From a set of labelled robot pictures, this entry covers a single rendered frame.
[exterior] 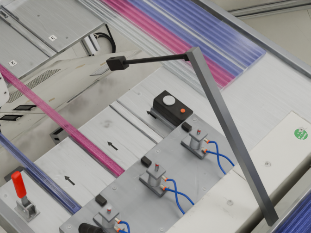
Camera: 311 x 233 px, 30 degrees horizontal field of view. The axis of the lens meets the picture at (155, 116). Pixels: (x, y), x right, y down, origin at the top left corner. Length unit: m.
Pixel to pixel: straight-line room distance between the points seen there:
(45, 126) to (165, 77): 0.42
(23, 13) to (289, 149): 0.67
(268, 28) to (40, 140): 1.23
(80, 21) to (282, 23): 1.20
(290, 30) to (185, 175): 1.43
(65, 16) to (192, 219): 0.61
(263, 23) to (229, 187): 1.50
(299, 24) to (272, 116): 1.15
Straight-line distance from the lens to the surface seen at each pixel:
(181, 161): 1.04
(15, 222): 1.03
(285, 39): 2.41
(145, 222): 0.97
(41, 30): 1.33
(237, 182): 1.01
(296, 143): 1.09
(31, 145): 1.51
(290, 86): 1.28
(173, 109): 1.12
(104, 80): 1.61
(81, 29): 1.33
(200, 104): 1.20
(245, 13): 2.41
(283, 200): 1.04
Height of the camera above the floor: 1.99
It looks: 53 degrees down
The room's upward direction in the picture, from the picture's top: 92 degrees clockwise
